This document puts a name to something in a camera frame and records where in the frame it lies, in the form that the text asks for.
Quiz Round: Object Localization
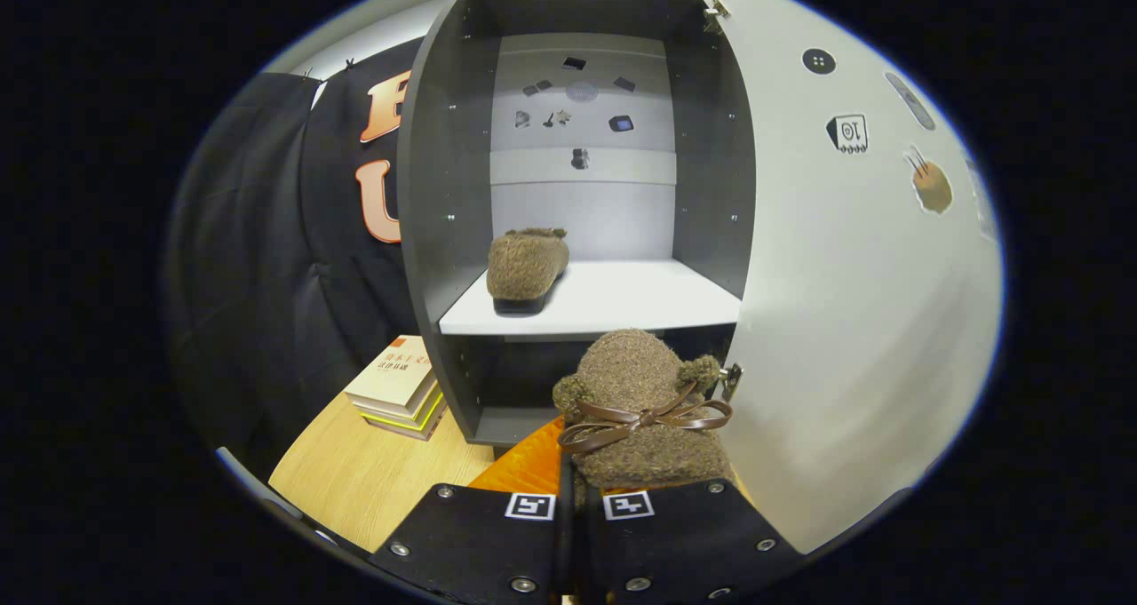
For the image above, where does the grey shoe cabinet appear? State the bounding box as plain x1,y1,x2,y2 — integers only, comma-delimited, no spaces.
395,0,758,448

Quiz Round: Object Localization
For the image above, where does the white cabinet shelf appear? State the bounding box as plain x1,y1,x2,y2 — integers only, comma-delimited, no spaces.
439,259,743,338

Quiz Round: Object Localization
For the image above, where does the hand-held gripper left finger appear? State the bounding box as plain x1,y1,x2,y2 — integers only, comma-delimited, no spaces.
369,416,574,605

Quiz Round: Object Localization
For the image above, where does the beige book orange corner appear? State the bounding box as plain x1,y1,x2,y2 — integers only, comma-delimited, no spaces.
345,335,434,415

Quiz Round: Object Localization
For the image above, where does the brown fuzzy shoe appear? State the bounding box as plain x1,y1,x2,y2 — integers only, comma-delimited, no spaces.
553,328,736,499
486,227,570,316

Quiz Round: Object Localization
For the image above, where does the black backdrop cloth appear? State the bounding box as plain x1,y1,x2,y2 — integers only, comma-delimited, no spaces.
164,36,427,482

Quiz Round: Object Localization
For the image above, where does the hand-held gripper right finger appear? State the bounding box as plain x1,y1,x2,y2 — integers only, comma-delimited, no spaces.
576,477,806,605

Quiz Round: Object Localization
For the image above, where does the yellow edged book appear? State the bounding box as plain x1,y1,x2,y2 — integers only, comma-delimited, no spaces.
357,383,448,442

